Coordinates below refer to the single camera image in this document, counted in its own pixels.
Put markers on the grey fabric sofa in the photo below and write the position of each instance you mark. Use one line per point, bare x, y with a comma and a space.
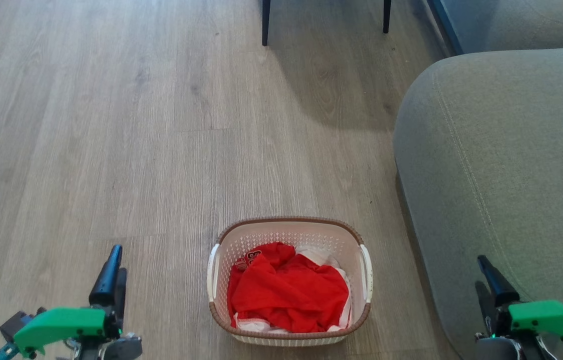
511, 150

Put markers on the black chair leg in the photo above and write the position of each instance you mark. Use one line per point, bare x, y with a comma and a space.
387, 15
265, 22

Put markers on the red jersey garment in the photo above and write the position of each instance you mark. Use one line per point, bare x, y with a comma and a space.
286, 292

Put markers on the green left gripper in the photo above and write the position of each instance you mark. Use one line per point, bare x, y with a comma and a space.
56, 322

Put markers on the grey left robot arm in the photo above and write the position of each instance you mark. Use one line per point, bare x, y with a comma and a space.
121, 348

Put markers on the grey sofa section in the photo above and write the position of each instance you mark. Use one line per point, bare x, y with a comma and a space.
526, 22

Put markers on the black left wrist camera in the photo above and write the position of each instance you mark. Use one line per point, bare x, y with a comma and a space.
11, 325

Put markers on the white laundry basket brown rim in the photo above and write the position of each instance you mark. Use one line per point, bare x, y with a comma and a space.
291, 232

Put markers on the dark blue sofa base strip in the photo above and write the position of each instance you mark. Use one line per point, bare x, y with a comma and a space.
445, 25

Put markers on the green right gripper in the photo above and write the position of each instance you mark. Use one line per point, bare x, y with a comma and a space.
546, 317

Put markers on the teal left wrist bracket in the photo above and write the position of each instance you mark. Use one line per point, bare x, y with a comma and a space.
1, 352

